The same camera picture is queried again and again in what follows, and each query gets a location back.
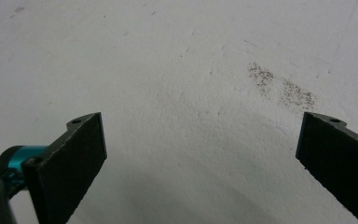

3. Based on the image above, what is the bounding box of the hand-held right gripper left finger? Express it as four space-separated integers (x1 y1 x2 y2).
22 112 108 224

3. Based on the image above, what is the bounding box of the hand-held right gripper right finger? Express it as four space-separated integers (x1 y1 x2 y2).
295 111 358 224

